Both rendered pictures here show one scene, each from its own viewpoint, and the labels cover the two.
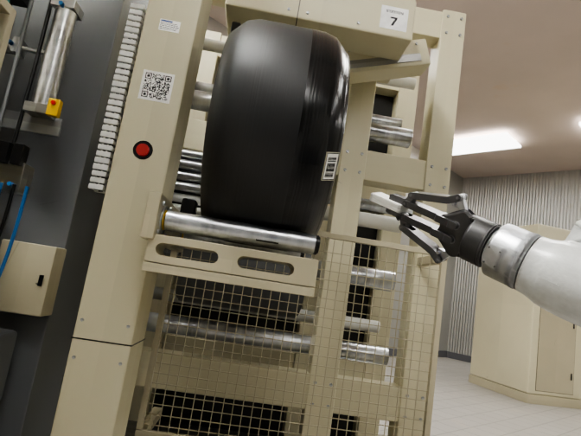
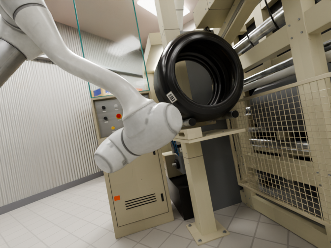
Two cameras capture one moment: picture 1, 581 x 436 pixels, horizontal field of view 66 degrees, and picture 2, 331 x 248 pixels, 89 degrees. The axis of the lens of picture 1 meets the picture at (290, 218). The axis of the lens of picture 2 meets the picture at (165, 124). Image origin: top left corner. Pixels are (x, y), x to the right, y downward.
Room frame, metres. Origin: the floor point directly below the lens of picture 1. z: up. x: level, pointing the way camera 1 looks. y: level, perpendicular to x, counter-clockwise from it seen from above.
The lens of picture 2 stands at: (0.70, -0.98, 0.91)
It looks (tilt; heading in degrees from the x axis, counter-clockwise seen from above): 1 degrees up; 81
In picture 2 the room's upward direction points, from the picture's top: 10 degrees counter-clockwise
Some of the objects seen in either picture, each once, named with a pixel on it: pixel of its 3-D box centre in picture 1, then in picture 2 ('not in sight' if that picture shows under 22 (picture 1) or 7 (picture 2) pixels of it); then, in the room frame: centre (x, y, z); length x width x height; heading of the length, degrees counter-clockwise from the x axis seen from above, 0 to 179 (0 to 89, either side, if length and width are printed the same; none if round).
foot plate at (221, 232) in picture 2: not in sight; (206, 228); (1.09, 0.37, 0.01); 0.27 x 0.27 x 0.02; 4
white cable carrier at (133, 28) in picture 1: (122, 97); not in sight; (1.05, 0.45, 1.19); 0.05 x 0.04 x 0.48; 4
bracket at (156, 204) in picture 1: (169, 227); (192, 121); (1.11, 0.29, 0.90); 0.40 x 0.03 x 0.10; 4
